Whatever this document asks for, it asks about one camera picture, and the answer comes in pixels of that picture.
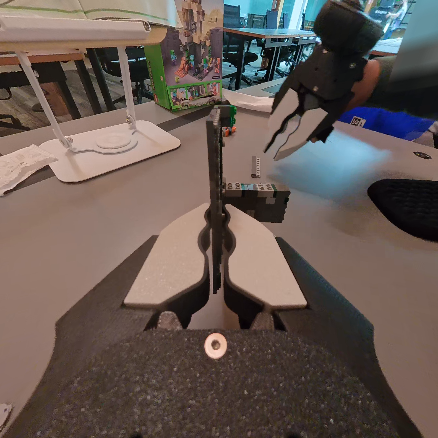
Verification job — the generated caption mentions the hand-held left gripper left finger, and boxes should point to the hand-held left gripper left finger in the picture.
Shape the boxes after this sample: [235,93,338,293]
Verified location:
[123,203,211,307]

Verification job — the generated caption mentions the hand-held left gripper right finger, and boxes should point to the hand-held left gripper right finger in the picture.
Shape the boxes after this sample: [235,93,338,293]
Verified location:
[222,205,308,310]

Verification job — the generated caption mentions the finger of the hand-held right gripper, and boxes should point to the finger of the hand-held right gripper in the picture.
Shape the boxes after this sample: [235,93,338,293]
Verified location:
[264,88,302,153]
[274,109,330,161]

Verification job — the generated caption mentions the grey toy brick build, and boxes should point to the grey toy brick build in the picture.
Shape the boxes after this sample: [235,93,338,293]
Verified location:
[206,105,291,295]

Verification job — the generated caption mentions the person's right forearm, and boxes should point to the person's right forearm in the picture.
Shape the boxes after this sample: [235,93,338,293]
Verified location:
[375,56,411,112]

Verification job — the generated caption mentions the grey desk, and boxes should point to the grey desk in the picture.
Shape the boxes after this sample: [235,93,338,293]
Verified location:
[0,77,438,438]

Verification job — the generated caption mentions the person's right hand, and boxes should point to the person's right hand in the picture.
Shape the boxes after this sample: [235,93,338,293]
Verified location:
[352,60,383,110]

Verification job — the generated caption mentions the crumpled white paper bag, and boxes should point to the crumpled white paper bag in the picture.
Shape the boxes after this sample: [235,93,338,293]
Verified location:
[224,90,275,113]

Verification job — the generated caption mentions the black office chair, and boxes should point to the black office chair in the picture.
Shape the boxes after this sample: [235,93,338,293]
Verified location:
[223,32,258,90]

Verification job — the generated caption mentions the blue plastic bin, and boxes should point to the blue plastic bin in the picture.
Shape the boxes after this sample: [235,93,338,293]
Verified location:
[337,105,437,141]

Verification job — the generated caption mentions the office table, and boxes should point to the office table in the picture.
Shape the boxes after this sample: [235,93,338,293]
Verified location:
[223,27,317,91]

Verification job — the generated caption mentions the green toy brick set box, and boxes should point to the green toy brick set box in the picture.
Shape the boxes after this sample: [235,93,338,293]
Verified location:
[144,0,225,113]

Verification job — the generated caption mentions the white lamp base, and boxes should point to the white lamp base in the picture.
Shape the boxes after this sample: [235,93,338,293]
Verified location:
[0,0,185,183]

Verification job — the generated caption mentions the small white paper packet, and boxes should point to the small white paper packet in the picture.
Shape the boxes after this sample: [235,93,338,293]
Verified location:
[0,144,59,196]

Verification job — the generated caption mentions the dark wooden table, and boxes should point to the dark wooden table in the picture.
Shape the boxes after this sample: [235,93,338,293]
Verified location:
[0,51,115,136]

